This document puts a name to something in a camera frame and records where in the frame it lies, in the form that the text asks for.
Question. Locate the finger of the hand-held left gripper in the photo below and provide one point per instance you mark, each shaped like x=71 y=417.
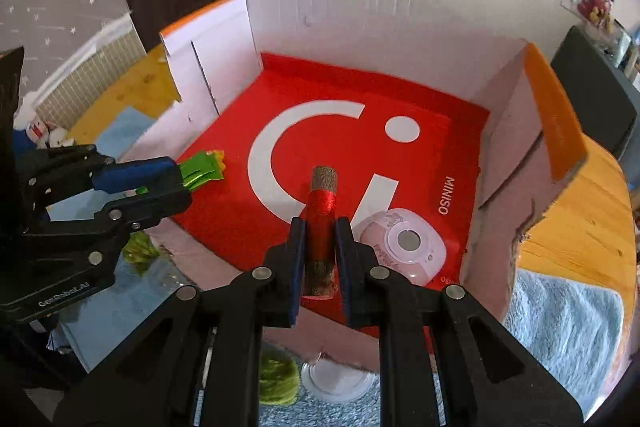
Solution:
x=135 y=174
x=155 y=207

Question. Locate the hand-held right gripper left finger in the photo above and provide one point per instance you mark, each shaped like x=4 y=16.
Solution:
x=298 y=287

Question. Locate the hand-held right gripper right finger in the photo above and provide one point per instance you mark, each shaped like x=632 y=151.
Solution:
x=345 y=287

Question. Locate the green foil roll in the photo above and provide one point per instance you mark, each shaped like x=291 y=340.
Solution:
x=202 y=169

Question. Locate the red wooden stick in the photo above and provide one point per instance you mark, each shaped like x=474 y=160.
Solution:
x=321 y=217

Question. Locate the orange white cardboard box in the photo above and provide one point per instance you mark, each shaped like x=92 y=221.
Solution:
x=350 y=17

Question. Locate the pink round device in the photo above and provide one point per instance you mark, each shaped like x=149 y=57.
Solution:
x=400 y=242

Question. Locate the large green yarn ball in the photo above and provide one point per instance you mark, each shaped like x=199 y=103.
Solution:
x=277 y=377

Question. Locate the clear round plastic container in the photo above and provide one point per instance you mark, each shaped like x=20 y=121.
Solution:
x=335 y=379

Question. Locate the white plush toy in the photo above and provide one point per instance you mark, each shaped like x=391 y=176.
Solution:
x=47 y=132

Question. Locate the light blue fluffy blanket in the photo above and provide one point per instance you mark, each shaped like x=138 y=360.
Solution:
x=560 y=332

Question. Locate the dark grey chair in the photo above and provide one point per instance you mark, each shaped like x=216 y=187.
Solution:
x=590 y=82

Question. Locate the red plush toy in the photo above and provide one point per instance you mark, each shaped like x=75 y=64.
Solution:
x=597 y=2

